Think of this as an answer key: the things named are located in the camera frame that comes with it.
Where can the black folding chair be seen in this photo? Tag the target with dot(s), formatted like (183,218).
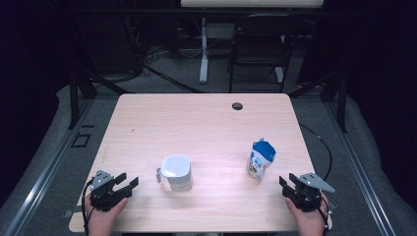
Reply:
(262,49)

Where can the black floor socket frame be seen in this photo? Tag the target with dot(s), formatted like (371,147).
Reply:
(81,140)

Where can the black metal stand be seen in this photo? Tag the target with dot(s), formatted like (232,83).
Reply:
(73,98)
(342,105)

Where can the clear jar with white lid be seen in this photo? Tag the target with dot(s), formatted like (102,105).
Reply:
(177,172)

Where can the person's left hand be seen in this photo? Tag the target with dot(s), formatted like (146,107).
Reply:
(104,220)

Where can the aluminium floor rail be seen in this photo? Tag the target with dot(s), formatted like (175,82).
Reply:
(49,170)
(357,170)

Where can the white desk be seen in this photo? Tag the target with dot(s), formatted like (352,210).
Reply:
(204,49)

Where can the grey metal table bracket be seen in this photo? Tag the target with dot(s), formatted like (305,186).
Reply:
(70,212)
(333,205)

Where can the blue and white pouch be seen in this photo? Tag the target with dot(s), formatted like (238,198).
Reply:
(261,159)

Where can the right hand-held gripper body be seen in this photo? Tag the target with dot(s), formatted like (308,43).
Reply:
(308,193)

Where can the person's right hand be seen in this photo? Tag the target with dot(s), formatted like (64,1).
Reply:
(308,222)

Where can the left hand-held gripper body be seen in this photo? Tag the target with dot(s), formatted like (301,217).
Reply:
(104,196)

